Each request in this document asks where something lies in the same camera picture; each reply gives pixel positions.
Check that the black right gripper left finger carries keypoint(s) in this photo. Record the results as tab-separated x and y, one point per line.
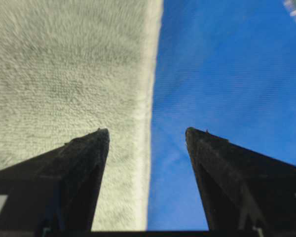
54	194

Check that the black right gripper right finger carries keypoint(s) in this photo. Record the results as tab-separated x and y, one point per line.
244	193

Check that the sage green bath towel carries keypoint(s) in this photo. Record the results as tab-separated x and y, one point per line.
69	67

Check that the blue table cloth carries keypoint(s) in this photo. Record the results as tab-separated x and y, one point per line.
227	67

